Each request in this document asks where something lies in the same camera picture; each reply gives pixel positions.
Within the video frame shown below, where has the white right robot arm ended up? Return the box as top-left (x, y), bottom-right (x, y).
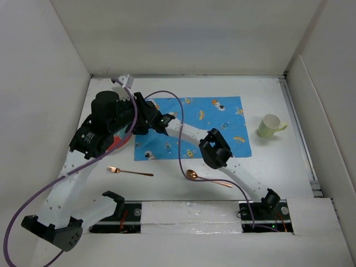
top-left (132, 92), bottom-right (280, 219)

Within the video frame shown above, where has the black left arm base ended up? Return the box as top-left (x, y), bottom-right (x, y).
top-left (89, 201), bottom-right (142, 234)

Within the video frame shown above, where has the pale green mug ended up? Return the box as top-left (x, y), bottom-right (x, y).
top-left (257, 114), bottom-right (287, 138)

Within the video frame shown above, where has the copper fork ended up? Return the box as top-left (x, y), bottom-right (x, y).
top-left (106, 166), bottom-right (154, 177)

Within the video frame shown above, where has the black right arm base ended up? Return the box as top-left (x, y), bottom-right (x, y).
top-left (236, 200), bottom-right (293, 233)

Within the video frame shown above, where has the red and teal plate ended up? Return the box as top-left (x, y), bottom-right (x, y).
top-left (106, 126), bottom-right (132, 152)

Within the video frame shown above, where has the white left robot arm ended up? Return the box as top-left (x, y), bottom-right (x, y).
top-left (21, 91), bottom-right (138, 252)

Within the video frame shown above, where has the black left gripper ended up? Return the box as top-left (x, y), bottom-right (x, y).
top-left (108, 92), bottom-right (157, 134)

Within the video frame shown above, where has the copper spoon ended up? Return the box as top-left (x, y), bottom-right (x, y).
top-left (186, 169), bottom-right (233, 188)

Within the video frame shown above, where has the blue space-print cloth placemat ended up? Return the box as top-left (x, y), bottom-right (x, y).
top-left (133, 96), bottom-right (253, 161)

